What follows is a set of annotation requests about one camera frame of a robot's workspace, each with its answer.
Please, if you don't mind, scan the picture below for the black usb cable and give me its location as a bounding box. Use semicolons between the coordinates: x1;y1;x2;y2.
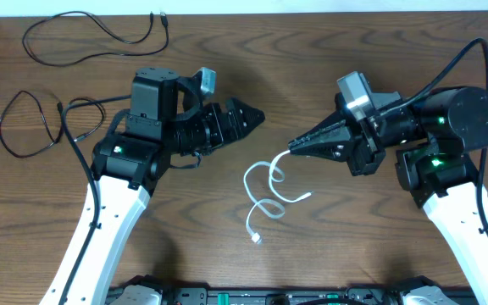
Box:
0;89;106;158
21;10;170;67

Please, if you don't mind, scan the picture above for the white usb cable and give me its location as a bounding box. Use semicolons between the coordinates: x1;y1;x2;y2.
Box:
242;149;313;245

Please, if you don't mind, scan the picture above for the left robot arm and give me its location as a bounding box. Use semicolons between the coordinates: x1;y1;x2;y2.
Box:
42;68;265;304

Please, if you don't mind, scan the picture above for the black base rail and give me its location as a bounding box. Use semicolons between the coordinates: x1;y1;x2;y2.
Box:
103;274;478;305

